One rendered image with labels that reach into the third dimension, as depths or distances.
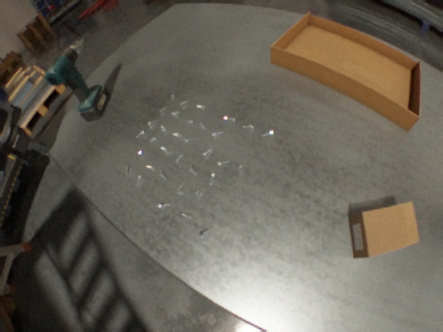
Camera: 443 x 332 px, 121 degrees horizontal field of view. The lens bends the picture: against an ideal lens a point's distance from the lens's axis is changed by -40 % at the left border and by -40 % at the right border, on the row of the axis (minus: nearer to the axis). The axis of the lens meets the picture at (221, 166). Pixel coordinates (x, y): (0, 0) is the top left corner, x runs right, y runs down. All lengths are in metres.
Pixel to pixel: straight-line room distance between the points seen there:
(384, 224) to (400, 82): 0.47
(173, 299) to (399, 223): 1.01
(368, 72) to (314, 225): 0.48
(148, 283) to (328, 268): 0.96
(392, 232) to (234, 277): 0.28
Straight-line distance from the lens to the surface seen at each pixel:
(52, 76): 0.63
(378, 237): 0.37
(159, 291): 1.17
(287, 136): 0.46
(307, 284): 0.39
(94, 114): 0.69
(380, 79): 0.69
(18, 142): 0.77
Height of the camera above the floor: 1.03
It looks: 63 degrees down
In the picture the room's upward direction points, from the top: 23 degrees counter-clockwise
